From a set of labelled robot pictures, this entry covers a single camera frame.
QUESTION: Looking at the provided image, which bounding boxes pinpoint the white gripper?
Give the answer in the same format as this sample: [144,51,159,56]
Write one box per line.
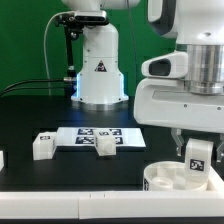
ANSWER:
[134,78,224,162]

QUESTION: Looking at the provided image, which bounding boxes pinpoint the white round stool seat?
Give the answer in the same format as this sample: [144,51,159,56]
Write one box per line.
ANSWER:
[143,161,208,191]

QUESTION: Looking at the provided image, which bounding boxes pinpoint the white marker sheet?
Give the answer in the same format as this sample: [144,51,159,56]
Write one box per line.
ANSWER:
[56,127,145,147]

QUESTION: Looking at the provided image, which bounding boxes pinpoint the white workspace border frame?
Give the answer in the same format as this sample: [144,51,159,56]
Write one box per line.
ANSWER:
[0,150,224,220]

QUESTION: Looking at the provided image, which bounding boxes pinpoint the black cables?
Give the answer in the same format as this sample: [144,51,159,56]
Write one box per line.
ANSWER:
[0,78,73,98]

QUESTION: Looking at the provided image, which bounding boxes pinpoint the black camera on stand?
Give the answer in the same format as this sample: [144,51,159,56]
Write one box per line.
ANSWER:
[55,10,109,97]

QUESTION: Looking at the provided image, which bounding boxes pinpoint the grey camera cable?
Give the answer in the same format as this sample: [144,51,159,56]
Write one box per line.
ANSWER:
[43,11,73,97]

